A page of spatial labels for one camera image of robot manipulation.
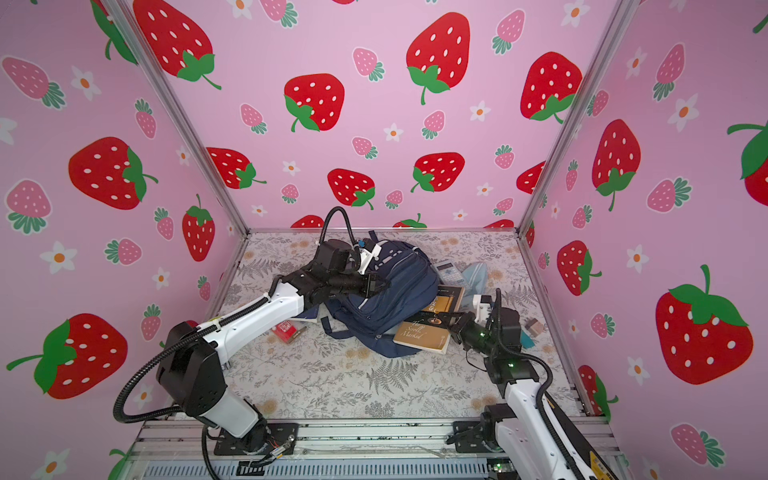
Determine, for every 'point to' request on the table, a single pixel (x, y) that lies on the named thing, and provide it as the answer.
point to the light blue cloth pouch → (475, 280)
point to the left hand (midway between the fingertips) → (392, 283)
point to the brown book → (424, 330)
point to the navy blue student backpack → (413, 283)
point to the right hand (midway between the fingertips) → (437, 315)
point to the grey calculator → (448, 274)
